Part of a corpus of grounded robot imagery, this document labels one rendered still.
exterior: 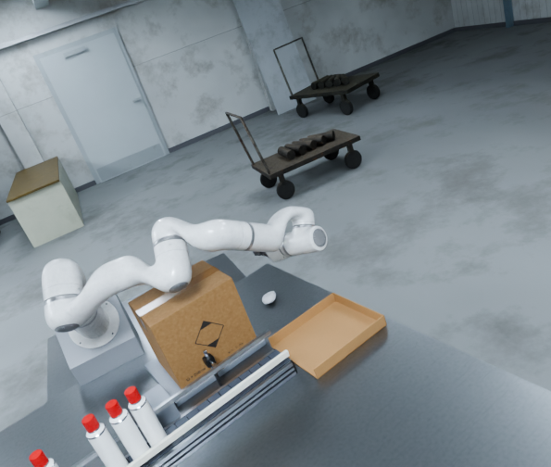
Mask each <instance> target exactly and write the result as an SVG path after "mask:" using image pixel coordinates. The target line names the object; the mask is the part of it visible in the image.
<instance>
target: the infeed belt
mask: <svg viewBox="0 0 551 467"><path fill-rule="evenodd" d="M279 354H281V352H280V351H279V350H277V349H276V350H274V351H273V352H272V353H270V354H269V355H268V356H267V357H266V358H264V359H263V360H261V361H260V362H259V363H257V364H256V365H254V366H253V367H251V368H250V369H249V370H248V371H246V372H244V373H243V374H241V375H240V376H239V378H240V379H239V378H238V377H237V378H236V379H234V380H233V381H232V382H230V383H229V385H226V386H224V387H223V388H222V389H220V391H218V392H217V393H216V394H214V395H213V396H212V397H210V398H208V399H207V400H208V401H207V400H206V401H204V402H203V403H202V404H200V405H199V406H197V407H196V408H195V409H193V410H191V411H190V412H189V413H187V414H186V416H183V417H182V418H180V419H179V420H178V421H177V422H175V424H176V425H175V424H173V425H171V426H170V427H169V428H167V429H166V430H165V432H166V434H167V435H170V434H171V433H172V432H174V431H175V430H176V429H178V428H179V427H180V426H182V425H183V424H185V423H186V422H188V421H189V420H190V419H192V418H193V417H194V416H195V415H196V414H198V413H199V412H200V411H202V410H204V409H205V408H206V407H208V406H209V405H210V404H212V403H213V402H214V401H216V400H217V399H219V398H220V397H222V396H223V395H224V394H226V393H227V392H229V391H230V390H231V389H233V388H234V387H235V386H237V385H238V384H240V383H241V382H242V381H243V380H244V379H246V378H247V377H248V376H250V375H251V374H253V373H254V372H256V371H257V370H258V369H260V368H261V367H262V366H264V365H265V364H267V363H268V362H269V361H271V360H272V359H274V358H275V357H277V356H278V355H279ZM290 360H291V359H289V358H288V357H287V358H286V359H285V360H283V361H282V362H280V363H279V364H278V365H276V366H275V367H274V368H272V369H271V370H270V371H268V372H266V373H265V374H264V375H262V376H261V377H260V378H258V379H257V380H256V381H255V382H254V383H252V384H251V385H250V386H248V387H247V388H246V389H244V390H243V391H241V392H240V393H239V394H237V395H236V396H235V397H233V398H232V399H230V400H229V401H228V402H226V403H225V404H224V405H222V406H221V407H219V408H218V409H217V410H215V411H214V412H212V413H211V414H210V415H208V416H207V417H206V418H205V419H204V420H203V421H201V422H200V423H198V424H197V425H195V426H194V427H193V428H191V429H190V430H189V431H187V432H186V433H185V434H183V435H182V436H180V437H179V438H177V439H176V440H175V441H173V442H172V443H171V444H169V445H168V446H167V447H165V448H164V449H162V450H161V451H160V452H158V453H157V454H156V455H155V456H154V457H152V458H151V459H150V460H149V461H148V462H147V463H145V464H143V465H141V466H140V467H148V466H150V465H151V464H152V463H154V462H155V461H157V460H158V459H159V458H161V457H162V456H163V455H165V454H166V453H167V452H169V451H170V450H171V449H173V448H174V447H176V446H177V445H178V444H180V443H181V442H182V441H183V440H184V439H186V438H187V437H188V436H190V435H191V434H193V433H194V432H195V431H197V430H198V429H199V428H201V427H202V426H203V425H205V424H206V423H208V422H209V421H210V420H212V419H213V418H214V417H216V416H217V415H218V414H220V413H221V412H222V411H224V410H225V409H227V408H228V407H230V405H231V404H233V403H234V402H235V401H237V400H238V399H239V398H241V397H242V396H244V395H245V394H246V393H248V392H249V391H250V390H252V389H253V388H254V387H256V386H257V385H259V384H260V383H261V382H263V381H264V380H265V379H267V378H268V377H269V376H271V375H272V374H273V373H275V372H276V371H278V370H279V369H280V368H281V367H282V366H284V365H285V364H286V363H288V362H289V361H290ZM127 458H128V459H127ZM127 458H126V460H127V461H128V463H129V464H130V463H131V462H132V461H133V459H132V458H131V455H130V456H129V457H127Z"/></svg>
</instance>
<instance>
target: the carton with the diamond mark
mask: <svg viewBox="0 0 551 467"><path fill-rule="evenodd" d="M128 304H129V306H130V308H131V311H132V313H133V314H134V316H135V318H136V320H137V322H138V323H139V325H140V327H141V329H142V330H143V332H144V335H145V337H146V339H147V341H148V343H149V344H150V346H151V348H152V349H153V351H154V353H155V355H156V357H157V359H158V361H159V363H160V364H161V365H162V366H163V368H164V369H165V370H166V371H167V373H168V374H169V375H170V377H171V378H172V379H173V380H174V382H175V383H176V384H177V385H178V386H179V388H180V389H183V388H185V387H186V386H187V385H188V384H190V383H191V382H193V381H194V380H196V379H197V378H198V377H200V376H201V375H203V374H204V373H206V372H208V371H209V370H210V369H211V368H208V367H207V366H206V365H205V363H204V362H203V360H202V358H203V357H204V356H205V355H204V353H203V350H204V349H206V350H207V353H210V354H211V355H212V356H213V357H214V358H215V361H216V364H217V365H218V364H219V363H220V362H222V361H223V360H225V359H227V358H228V357H229V356H230V355H231V354H233V353H234V352H236V351H237V350H239V349H240V348H241V347H243V346H245V345H246V344H248V343H249V342H250V341H252V340H253V339H255V338H256V337H257V336H256V334H255V332H254V329H253V327H252V324H251V322H250V321H249V318H248V316H247V313H246V311H245V309H244V305H243V303H242V300H241V299H240V296H239V294H238V292H237V289H236V287H235V284H234V282H233V280H232V278H231V277H230V276H228V275H227V274H225V273H223V272H222V271H220V270H219V269H218V268H216V267H214V266H211V265H210V264H208V263H206V262H205V261H203V260H200V261H199V262H197V263H195V264H194V265H193V266H192V279H191V282H190V283H189V284H188V285H187V286H186V287H185V288H184V289H182V290H181V291H180V292H175V293H167V292H163V291H160V290H158V289H156V288H152V289H150V290H149V291H147V292H145V293H143V294H142V295H140V296H138V297H137V298H135V299H133V300H132V301H130V302H128Z"/></svg>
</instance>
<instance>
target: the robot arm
mask: <svg viewBox="0 0 551 467"><path fill-rule="evenodd" d="M288 221H291V222H292V224H293V230H292V231H291V232H289V233H285V229H286V226H287V223H288ZM151 235H152V243H153V248H154V253H155V258H156V262H155V264H154V265H153V266H149V265H148V264H146V263H145V262H144V261H142V260H141V259H139V258H137V257H135V256H123V257H120V258H118V259H114V260H111V261H109V262H108V263H106V264H104V265H102V266H101V267H99V268H98V269H97V270H96V271H95V272H94V273H93V274H92V275H91V277H90V278H89V280H88V282H87V280H86V278H85V275H84V273H83V271H82V269H81V267H80V266H79V265H78V264H77V263H76V262H75V261H73V260H71V259H54V260H51V261H50V262H48V263H47V264H46V265H45V266H44V269H43V272H42V289H43V300H44V316H45V320H46V323H47V324H48V326H49V327H50V328H51V329H52V330H53V331H56V332H59V333H65V332H69V336H70V338H71V339H72V341H73V342H74V343H75V344H77V345H78V346H80V347H84V348H98V347H102V346H104V345H106V344H107V343H108V342H110V341H111V340H112V339H113V338H114V336H115V335H116V333H117V331H118V329H119V314H118V312H117V310H116V309H115V307H114V306H113V305H112V304H110V303H109V302H107V300H108V299H109V298H111V297H112V296H114V295H115V294H117V293H120V292H122V291H125V290H127V289H130V288H133V287H135V286H138V285H143V284H146V285H150V286H152V287H154V288H156V289H158V290H160V291H163V292H167V293H175V292H180V291H181V290H182V289H184V288H185V287H186V286H187V285H188V284H189V283H190V282H191V279H192V265H191V261H190V256H189V251H188V246H187V242H188V243H189V244H190V245H192V246H194V247H196V248H198V249H200V250H203V251H207V252H214V251H220V250H233V251H252V252H253V253H254V254H255V256H261V255H262V256H266V257H268V258H270V260H271V261H273V262H277V261H281V260H284V259H288V258H290V257H292V256H298V255H303V254H307V253H312V252H318V251H321V250H323V249H324V248H325V247H326V245H327V241H328V239H327V234H326V233H325V231H324V230H323V229H322V228H321V227H320V226H315V219H314V213H313V211H312V210H311V209H310V208H305V207H287V208H282V209H281V210H279V211H278V212H276V213H275V214H274V215H273V216H272V217H271V218H270V220H269V222H268V223H267V224H264V223H255V222H248V221H232V220H221V219H217V220H211V221H205V222H202V223H199V224H191V223H189V222H187V221H183V220H180V219H177V218H173V217H165V218H162V219H159V220H158V221H156V223H155V224H154V226H153V228H152V233H151Z"/></svg>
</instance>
